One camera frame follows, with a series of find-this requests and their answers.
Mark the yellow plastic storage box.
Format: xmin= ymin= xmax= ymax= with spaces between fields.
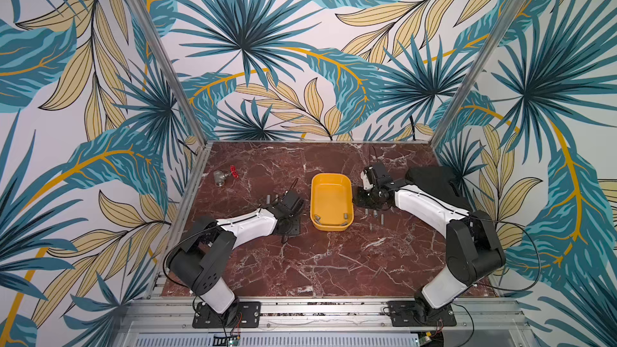
xmin=309 ymin=173 xmax=354 ymax=232

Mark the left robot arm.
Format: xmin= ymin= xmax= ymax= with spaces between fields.
xmin=164 ymin=190 xmax=305 ymax=322

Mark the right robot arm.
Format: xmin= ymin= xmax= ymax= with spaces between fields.
xmin=353 ymin=162 xmax=506 ymax=313

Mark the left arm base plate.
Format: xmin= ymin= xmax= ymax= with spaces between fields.
xmin=192 ymin=300 xmax=261 ymax=330

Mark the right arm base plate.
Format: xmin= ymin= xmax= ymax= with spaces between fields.
xmin=386 ymin=300 xmax=456 ymax=329

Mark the metal valve red handle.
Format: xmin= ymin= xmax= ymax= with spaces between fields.
xmin=213 ymin=165 xmax=239 ymax=187

